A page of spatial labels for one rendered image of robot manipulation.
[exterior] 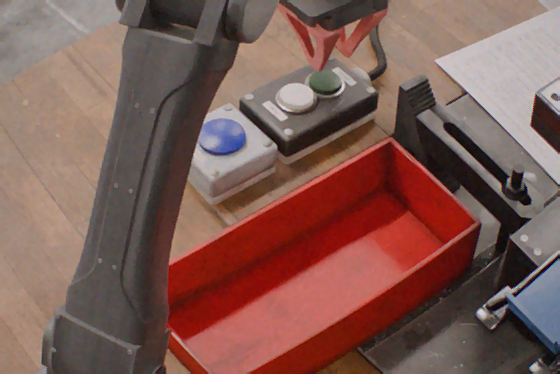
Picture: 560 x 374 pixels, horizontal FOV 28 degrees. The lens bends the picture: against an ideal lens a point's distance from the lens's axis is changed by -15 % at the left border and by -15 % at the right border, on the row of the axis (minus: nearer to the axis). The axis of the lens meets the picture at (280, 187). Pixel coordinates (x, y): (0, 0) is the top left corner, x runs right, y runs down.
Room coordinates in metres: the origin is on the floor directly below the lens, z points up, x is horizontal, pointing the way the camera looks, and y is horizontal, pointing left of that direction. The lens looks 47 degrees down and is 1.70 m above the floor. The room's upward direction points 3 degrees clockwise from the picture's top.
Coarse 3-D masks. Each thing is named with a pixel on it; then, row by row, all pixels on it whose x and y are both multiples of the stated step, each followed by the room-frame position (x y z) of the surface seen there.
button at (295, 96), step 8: (288, 88) 0.82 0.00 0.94; (296, 88) 0.82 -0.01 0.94; (304, 88) 0.82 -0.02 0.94; (280, 96) 0.81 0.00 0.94; (288, 96) 0.81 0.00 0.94; (296, 96) 0.81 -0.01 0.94; (304, 96) 0.81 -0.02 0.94; (312, 96) 0.81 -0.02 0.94; (288, 104) 0.80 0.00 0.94; (296, 104) 0.80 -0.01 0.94; (304, 104) 0.80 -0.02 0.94
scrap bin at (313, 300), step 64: (320, 192) 0.69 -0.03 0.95; (384, 192) 0.74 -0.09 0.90; (448, 192) 0.69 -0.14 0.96; (192, 256) 0.61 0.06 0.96; (256, 256) 0.65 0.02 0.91; (320, 256) 0.66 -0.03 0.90; (384, 256) 0.67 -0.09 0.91; (448, 256) 0.63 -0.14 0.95; (192, 320) 0.59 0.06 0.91; (256, 320) 0.60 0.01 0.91; (320, 320) 0.60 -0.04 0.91; (384, 320) 0.59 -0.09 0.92
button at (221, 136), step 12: (216, 120) 0.78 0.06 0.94; (228, 120) 0.78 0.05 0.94; (204, 132) 0.76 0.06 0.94; (216, 132) 0.76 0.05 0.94; (228, 132) 0.76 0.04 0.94; (240, 132) 0.76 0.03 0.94; (204, 144) 0.75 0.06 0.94; (216, 144) 0.75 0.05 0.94; (228, 144) 0.75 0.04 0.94; (240, 144) 0.75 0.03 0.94
